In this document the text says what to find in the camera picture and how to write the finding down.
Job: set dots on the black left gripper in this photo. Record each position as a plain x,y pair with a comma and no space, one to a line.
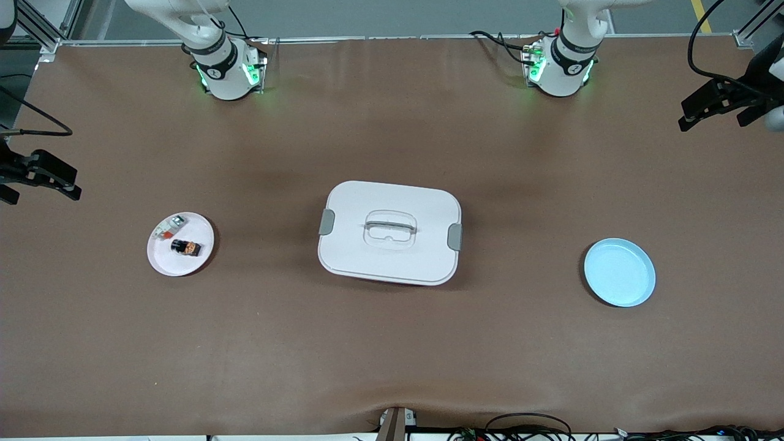
751,90

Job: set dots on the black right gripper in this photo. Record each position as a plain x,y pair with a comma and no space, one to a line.
12,169

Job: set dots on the small dark snack packet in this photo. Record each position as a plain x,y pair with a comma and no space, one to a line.
187,247

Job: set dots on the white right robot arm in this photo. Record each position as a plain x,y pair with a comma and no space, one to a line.
223,67

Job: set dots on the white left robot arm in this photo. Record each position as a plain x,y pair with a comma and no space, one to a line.
566,67

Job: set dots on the small white red packet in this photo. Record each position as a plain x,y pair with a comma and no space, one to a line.
169,227

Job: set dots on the pale pink round plate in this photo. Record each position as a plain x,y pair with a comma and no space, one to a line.
190,266

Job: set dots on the light blue round plate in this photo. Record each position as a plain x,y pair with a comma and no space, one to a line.
620,272

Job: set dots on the white lidded storage box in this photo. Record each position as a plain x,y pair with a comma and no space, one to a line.
392,245

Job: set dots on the aluminium table frame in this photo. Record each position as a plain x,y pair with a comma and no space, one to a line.
398,38

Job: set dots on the brown camera mount post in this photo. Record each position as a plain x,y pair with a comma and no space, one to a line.
395,425

